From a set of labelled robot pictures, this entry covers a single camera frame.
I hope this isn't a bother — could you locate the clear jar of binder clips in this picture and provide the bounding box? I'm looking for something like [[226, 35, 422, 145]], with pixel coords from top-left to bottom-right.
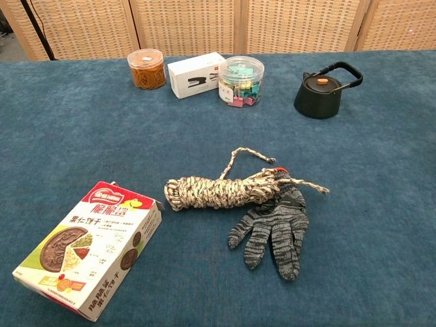
[[218, 55, 266, 108]]

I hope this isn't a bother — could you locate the grey striped knit glove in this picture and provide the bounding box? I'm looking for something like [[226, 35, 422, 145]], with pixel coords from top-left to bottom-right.
[[227, 166, 310, 282]]

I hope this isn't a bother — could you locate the white stapler box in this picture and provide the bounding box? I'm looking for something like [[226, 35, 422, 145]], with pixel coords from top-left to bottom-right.
[[167, 52, 228, 99]]

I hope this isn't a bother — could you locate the clear jar with brown contents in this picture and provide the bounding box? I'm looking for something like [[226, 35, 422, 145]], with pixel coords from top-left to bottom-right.
[[127, 48, 167, 91]]

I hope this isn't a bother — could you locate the blue table mat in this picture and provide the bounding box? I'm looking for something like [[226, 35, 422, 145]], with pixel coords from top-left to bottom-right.
[[0, 50, 436, 327]]

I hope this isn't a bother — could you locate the woven rattan folding screen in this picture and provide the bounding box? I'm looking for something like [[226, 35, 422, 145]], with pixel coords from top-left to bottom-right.
[[0, 0, 436, 61]]

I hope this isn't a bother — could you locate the biscuit box red white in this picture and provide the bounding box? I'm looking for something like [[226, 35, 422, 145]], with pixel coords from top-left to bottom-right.
[[12, 181, 163, 322]]

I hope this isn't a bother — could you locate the black tripod stand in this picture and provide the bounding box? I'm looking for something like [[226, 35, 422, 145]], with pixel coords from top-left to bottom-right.
[[19, 0, 57, 61]]

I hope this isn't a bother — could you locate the beige camouflage rope bundle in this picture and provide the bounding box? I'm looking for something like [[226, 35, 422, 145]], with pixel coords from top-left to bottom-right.
[[163, 146, 330, 213]]

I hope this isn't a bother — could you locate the black round object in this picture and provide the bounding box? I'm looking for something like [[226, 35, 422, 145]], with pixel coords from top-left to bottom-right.
[[293, 61, 364, 120]]

